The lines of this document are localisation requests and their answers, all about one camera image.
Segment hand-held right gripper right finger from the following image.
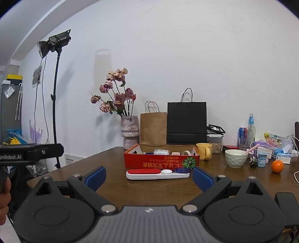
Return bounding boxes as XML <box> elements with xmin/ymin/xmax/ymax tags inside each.
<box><xmin>183</xmin><ymin>167</ymin><xmax>269</xmax><ymax>213</ymax></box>

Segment pink spoon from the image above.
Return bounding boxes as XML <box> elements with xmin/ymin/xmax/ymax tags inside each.
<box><xmin>243</xmin><ymin>144</ymin><xmax>260</xmax><ymax>155</ymax></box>

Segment white and red lint brush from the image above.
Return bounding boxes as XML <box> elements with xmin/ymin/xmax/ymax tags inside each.
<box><xmin>126</xmin><ymin>169</ymin><xmax>190</xmax><ymax>180</ymax></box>

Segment black paper bag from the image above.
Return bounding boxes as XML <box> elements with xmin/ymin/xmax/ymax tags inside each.
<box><xmin>167</xmin><ymin>88</ymin><xmax>207</xmax><ymax>145</ymax></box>

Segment glass bottle with blue label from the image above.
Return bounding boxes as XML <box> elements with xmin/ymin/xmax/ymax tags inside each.
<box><xmin>247</xmin><ymin>113</ymin><xmax>256</xmax><ymax>146</ymax></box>

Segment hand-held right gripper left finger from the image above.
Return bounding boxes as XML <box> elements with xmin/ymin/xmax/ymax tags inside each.
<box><xmin>30</xmin><ymin>166</ymin><xmax>116</xmax><ymax>214</ymax></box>

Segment black studio light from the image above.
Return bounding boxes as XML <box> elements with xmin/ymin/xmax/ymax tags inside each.
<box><xmin>37</xmin><ymin>29</ymin><xmax>72</xmax><ymax>59</ymax></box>

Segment white power strip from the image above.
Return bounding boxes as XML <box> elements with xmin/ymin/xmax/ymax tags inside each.
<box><xmin>65</xmin><ymin>154</ymin><xmax>85</xmax><ymax>164</ymax></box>

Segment black phone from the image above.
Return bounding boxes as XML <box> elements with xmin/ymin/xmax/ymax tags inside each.
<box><xmin>274</xmin><ymin>192</ymin><xmax>299</xmax><ymax>227</ymax></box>

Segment wall poster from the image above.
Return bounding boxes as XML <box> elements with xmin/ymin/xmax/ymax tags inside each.
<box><xmin>31</xmin><ymin>65</ymin><xmax>43</xmax><ymax>88</ymax></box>

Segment dark grey cabinet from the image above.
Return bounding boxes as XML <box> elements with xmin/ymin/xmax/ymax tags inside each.
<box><xmin>0</xmin><ymin>79</ymin><xmax>24</xmax><ymax>143</ymax></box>

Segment orange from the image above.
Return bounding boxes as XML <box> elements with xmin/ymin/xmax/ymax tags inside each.
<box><xmin>271</xmin><ymin>160</ymin><xmax>284</xmax><ymax>174</ymax></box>

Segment brown paper bag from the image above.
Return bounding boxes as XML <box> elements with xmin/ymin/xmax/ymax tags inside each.
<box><xmin>140</xmin><ymin>101</ymin><xmax>168</xmax><ymax>145</ymax></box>

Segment clear container with black lid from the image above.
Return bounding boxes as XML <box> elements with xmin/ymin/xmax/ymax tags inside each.
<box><xmin>207</xmin><ymin>124</ymin><xmax>226</xmax><ymax>155</ymax></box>

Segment purple wall decoration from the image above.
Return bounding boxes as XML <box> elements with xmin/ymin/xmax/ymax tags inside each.
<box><xmin>29</xmin><ymin>119</ymin><xmax>44</xmax><ymax>143</ymax></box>

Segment blue tissue pack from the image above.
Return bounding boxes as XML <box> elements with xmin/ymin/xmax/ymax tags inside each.
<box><xmin>273</xmin><ymin>148</ymin><xmax>293</xmax><ymax>164</ymax></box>

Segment dried pink roses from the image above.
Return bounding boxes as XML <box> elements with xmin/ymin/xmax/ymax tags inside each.
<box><xmin>91</xmin><ymin>68</ymin><xmax>136</xmax><ymax>117</ymax></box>

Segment person's left hand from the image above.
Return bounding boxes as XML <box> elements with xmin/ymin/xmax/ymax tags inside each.
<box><xmin>0</xmin><ymin>175</ymin><xmax>12</xmax><ymax>226</ymax></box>

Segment pink ceramic vase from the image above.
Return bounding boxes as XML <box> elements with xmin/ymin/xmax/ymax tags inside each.
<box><xmin>121</xmin><ymin>116</ymin><xmax>140</xmax><ymax>150</ymax></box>

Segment blue soda can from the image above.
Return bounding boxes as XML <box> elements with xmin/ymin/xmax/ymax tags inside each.
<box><xmin>238</xmin><ymin>127</ymin><xmax>248</xmax><ymax>147</ymax></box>

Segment yellow mug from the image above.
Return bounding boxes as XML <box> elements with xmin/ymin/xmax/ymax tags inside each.
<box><xmin>196</xmin><ymin>143</ymin><xmax>213</xmax><ymax>161</ymax></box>

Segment white textured bowl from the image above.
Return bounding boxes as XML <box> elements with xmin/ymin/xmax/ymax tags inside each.
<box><xmin>225</xmin><ymin>150</ymin><xmax>248</xmax><ymax>169</ymax></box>

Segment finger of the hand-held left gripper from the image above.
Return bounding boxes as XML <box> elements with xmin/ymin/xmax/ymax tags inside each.
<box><xmin>27</xmin><ymin>144</ymin><xmax>64</xmax><ymax>161</ymax></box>

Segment colourful snack packet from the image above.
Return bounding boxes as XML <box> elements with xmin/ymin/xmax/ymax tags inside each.
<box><xmin>264</xmin><ymin>133</ymin><xmax>282</xmax><ymax>147</ymax></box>

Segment red cardboard box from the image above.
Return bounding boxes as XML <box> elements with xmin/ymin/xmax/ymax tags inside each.
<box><xmin>124</xmin><ymin>144</ymin><xmax>200</xmax><ymax>169</ymax></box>

